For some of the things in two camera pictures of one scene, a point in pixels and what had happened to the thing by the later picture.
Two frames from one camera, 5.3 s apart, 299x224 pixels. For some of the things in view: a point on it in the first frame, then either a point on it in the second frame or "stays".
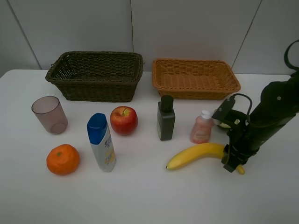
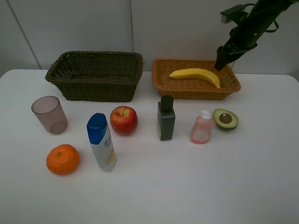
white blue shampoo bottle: [99, 135] stays
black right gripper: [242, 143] → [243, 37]
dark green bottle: [166, 118] stays
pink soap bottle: [201, 128] stays
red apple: [124, 120] stays
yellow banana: [205, 150] → [197, 73]
